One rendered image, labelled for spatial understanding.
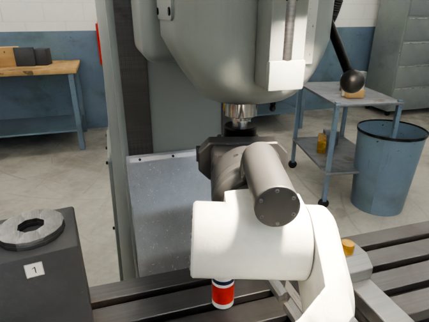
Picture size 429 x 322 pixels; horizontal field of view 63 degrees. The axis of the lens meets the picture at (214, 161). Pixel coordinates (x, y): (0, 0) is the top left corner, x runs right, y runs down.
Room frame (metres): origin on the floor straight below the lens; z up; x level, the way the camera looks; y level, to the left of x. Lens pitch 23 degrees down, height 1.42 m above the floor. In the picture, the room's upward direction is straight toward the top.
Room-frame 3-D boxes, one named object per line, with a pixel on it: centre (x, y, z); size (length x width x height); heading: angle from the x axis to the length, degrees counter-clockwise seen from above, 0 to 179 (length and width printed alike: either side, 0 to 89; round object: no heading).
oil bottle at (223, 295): (0.48, -0.02, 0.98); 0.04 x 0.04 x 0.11
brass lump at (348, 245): (0.48, -0.23, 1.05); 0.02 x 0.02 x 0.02
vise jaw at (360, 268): (0.47, -0.20, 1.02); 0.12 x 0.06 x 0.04; 109
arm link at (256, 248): (0.28, -0.03, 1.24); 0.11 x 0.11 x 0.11; 1
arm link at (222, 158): (0.39, -0.04, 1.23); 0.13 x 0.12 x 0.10; 91
